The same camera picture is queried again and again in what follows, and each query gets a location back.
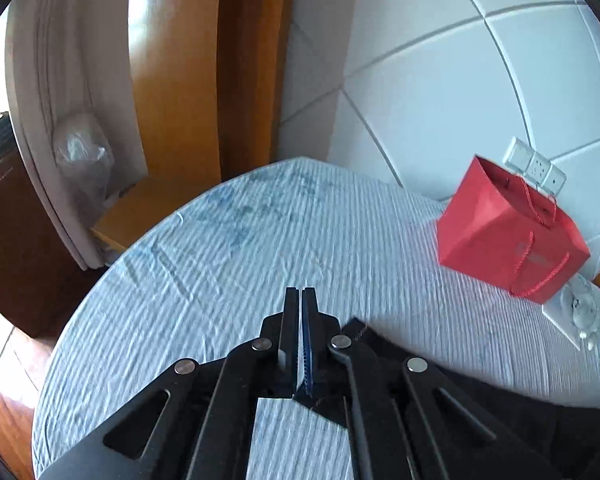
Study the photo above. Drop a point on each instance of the black hooded jacket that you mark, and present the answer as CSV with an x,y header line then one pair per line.
x,y
569,438

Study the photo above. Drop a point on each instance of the beige curtain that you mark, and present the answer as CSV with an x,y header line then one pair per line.
x,y
69,89

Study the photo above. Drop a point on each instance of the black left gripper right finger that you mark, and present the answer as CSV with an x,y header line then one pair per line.
x,y
405,420

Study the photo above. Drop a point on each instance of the red paper gift bag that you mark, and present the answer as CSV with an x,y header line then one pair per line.
x,y
501,231

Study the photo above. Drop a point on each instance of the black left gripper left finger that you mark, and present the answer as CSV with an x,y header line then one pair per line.
x,y
194,421

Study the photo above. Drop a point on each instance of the clear plastic bag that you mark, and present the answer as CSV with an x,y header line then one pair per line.
x,y
84,157

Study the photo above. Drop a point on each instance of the white wall socket panel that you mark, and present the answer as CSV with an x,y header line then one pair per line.
x,y
520,159

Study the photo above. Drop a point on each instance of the wooden bedside cabinet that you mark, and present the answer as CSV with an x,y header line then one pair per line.
x,y
144,206

